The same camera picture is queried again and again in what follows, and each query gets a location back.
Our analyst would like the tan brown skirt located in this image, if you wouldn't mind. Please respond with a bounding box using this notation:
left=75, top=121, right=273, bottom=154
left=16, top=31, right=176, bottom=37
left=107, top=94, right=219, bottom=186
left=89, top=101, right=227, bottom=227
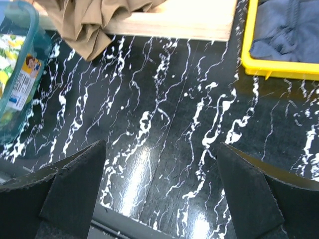
left=36, top=0, right=164, bottom=61

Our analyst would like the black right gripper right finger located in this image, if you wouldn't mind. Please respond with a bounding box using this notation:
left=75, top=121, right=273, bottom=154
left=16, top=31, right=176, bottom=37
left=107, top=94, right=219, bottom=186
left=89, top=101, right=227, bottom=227
left=216, top=143, right=319, bottom=239

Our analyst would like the teal plastic basket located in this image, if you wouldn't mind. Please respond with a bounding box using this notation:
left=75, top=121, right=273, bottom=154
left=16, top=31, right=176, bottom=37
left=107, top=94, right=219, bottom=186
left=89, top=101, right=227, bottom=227
left=0, top=0, right=52, bottom=144

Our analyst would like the yellow floral cloth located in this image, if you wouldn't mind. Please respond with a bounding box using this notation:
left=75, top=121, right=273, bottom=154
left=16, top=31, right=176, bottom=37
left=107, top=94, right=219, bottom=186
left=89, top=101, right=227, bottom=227
left=0, top=34, right=26, bottom=97

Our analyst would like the dark blue garment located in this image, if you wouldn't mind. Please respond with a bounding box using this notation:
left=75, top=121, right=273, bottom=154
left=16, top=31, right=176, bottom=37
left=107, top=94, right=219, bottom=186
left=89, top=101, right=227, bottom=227
left=250, top=0, right=319, bottom=63

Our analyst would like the wooden clothes rack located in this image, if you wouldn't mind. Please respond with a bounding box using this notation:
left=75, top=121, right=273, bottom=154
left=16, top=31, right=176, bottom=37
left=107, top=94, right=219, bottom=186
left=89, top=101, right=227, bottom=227
left=34, top=0, right=237, bottom=41

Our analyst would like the black marbled mat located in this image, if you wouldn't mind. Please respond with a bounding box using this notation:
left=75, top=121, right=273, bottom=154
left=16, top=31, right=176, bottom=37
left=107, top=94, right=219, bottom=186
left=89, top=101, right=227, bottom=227
left=0, top=0, right=319, bottom=239

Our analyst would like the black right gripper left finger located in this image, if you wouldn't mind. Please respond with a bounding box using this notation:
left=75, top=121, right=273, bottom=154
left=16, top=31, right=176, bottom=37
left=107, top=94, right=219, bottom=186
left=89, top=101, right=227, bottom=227
left=0, top=140, right=106, bottom=239

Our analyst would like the yellow plastic tray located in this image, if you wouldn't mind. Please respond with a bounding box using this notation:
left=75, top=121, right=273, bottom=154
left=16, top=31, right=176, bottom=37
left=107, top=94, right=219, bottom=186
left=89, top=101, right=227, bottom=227
left=241, top=0, right=319, bottom=81

